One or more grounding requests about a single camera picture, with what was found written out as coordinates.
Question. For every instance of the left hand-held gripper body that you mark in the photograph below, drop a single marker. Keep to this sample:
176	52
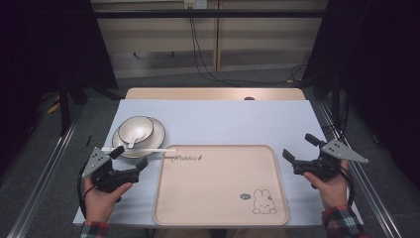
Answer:
99	165

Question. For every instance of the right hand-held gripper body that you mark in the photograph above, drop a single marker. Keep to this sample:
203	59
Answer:
340	151

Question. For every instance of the white ceramic spoon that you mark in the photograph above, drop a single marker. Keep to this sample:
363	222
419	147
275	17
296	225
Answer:
137	134

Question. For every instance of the white bowl with black rim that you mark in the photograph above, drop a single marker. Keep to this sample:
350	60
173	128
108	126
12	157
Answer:
132	127

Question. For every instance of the white plate with black rim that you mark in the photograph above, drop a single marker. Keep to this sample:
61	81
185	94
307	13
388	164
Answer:
157	135

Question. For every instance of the beige tray with rabbit print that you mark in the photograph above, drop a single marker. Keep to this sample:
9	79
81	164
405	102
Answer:
218	188

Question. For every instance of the person's left hand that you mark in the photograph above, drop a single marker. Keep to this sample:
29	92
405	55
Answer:
99	205

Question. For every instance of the person's right hand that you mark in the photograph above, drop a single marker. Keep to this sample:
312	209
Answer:
333	193

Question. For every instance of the small black stick on floor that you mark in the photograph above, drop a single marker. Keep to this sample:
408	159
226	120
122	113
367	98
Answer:
88	141

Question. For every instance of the black stand pole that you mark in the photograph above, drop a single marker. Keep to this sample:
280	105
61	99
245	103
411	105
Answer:
64	109

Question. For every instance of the black table grommet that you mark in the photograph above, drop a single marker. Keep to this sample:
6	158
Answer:
249	98

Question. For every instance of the pale blue table mat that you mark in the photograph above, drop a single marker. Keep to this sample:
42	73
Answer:
214	122

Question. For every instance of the black curtain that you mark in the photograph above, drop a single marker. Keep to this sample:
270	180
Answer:
379	66
39	49

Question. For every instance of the black horizontal bar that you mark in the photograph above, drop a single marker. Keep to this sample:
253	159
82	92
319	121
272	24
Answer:
198	14

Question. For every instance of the metal floor rail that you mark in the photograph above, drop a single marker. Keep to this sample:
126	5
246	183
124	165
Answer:
373	198
43	185

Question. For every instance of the wooden wall post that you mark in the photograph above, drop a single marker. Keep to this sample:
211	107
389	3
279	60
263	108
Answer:
217	36

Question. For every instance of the white wall socket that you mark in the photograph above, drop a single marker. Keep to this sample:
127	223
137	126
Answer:
194	4

